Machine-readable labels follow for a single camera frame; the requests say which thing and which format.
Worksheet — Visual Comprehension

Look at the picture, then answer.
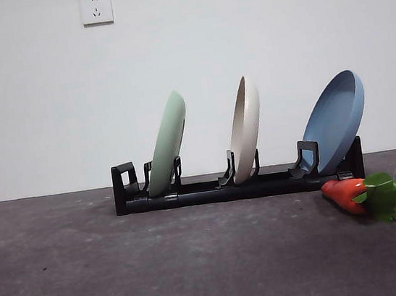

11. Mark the orange carrot with green leaves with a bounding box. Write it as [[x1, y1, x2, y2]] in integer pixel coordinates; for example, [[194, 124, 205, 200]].
[[319, 169, 396, 233]]

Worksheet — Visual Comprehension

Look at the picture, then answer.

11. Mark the blue plate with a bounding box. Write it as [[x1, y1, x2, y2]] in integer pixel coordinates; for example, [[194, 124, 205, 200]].
[[290, 67, 375, 178]]

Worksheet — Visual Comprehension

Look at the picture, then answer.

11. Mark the cream plate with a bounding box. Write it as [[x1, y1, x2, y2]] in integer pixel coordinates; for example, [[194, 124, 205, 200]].
[[219, 73, 271, 185]]

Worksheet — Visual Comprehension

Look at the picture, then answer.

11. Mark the green plate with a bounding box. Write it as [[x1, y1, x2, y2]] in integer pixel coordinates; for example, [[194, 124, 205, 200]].
[[135, 89, 197, 198]]

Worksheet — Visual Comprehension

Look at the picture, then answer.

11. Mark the white wall socket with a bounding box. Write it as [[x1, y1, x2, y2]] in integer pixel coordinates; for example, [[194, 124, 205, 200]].
[[79, 0, 115, 28]]

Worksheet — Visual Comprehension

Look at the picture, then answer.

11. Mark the black plate rack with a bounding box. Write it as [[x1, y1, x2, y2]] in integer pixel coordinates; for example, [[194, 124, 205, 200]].
[[109, 131, 368, 218]]

